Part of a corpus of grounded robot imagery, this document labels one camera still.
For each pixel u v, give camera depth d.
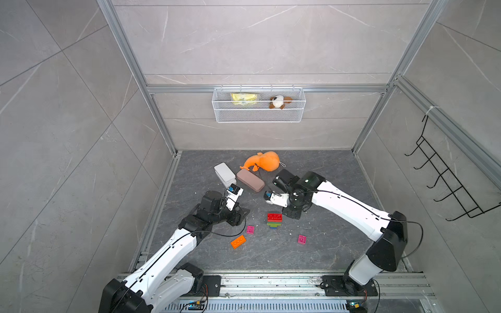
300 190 0.53
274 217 0.82
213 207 0.61
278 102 0.86
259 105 0.87
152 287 0.41
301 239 0.86
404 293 0.76
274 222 0.90
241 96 0.83
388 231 0.42
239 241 0.85
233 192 0.68
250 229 0.86
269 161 1.07
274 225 0.86
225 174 1.03
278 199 0.69
